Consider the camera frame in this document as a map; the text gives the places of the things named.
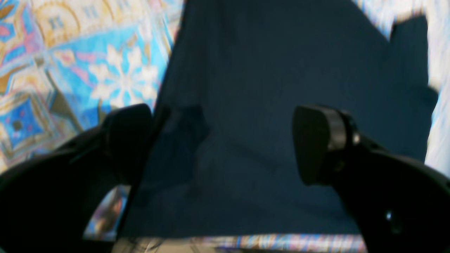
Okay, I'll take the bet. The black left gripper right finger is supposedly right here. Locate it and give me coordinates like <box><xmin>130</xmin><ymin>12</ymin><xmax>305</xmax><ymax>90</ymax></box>
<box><xmin>292</xmin><ymin>105</ymin><xmax>450</xmax><ymax>253</ymax></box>

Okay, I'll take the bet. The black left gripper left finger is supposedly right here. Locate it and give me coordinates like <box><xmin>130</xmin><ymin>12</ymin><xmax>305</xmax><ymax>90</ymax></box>
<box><xmin>0</xmin><ymin>104</ymin><xmax>152</xmax><ymax>253</ymax></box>

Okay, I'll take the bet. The dark navy T-shirt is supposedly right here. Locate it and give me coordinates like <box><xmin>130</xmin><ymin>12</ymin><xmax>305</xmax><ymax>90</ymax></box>
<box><xmin>121</xmin><ymin>0</ymin><xmax>437</xmax><ymax>238</ymax></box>

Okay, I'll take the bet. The colourful patterned tablecloth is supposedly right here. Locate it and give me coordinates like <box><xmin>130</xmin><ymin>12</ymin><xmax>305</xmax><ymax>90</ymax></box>
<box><xmin>1</xmin><ymin>0</ymin><xmax>449</xmax><ymax>253</ymax></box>

